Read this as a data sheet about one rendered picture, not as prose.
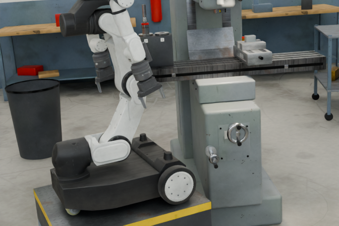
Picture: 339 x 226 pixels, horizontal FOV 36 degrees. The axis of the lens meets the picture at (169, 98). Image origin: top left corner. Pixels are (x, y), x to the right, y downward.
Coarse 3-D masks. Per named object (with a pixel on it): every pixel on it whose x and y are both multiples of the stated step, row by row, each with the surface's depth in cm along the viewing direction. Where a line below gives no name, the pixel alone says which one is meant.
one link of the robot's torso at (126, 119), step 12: (132, 84) 260; (120, 96) 276; (132, 96) 262; (120, 108) 270; (132, 108) 264; (120, 120) 266; (132, 120) 269; (108, 132) 271; (120, 132) 267; (132, 132) 270
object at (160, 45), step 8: (160, 32) 320; (168, 32) 318; (144, 40) 313; (152, 40) 314; (160, 40) 314; (168, 40) 314; (152, 48) 315; (160, 48) 315; (168, 48) 315; (152, 56) 316; (160, 56) 316; (168, 56) 316; (152, 64) 317; (160, 64) 318; (168, 64) 318
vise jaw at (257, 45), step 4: (240, 44) 316; (244, 44) 313; (248, 44) 313; (252, 44) 313; (256, 44) 313; (260, 44) 314; (264, 44) 314; (240, 48) 317; (244, 48) 313; (248, 48) 313; (252, 48) 314; (256, 48) 314; (260, 48) 314; (264, 48) 315
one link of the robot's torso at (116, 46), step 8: (104, 16) 247; (104, 24) 248; (112, 24) 250; (112, 32) 251; (112, 40) 261; (120, 40) 254; (112, 48) 259; (120, 48) 257; (112, 56) 264; (120, 56) 259; (120, 64) 260; (128, 64) 261; (120, 72) 261; (128, 72) 262; (120, 80) 263; (120, 88) 265
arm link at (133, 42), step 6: (126, 36) 235; (132, 36) 234; (138, 36) 236; (126, 42) 234; (132, 42) 233; (138, 42) 235; (132, 48) 234; (138, 48) 235; (132, 54) 235; (138, 54) 236; (144, 54) 237; (138, 60) 236
